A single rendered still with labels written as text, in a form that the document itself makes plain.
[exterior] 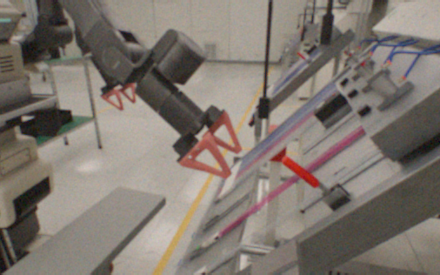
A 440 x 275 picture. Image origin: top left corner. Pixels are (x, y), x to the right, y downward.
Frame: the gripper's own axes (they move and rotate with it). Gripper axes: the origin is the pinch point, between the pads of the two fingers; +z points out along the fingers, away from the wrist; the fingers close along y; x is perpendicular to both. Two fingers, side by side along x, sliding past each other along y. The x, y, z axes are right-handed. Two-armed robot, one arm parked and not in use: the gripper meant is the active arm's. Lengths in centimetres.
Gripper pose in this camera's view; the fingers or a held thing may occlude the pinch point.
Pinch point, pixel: (231, 159)
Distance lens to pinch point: 50.7
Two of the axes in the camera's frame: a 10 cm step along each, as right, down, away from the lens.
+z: 7.3, 6.8, 0.9
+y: 2.4, -3.7, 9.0
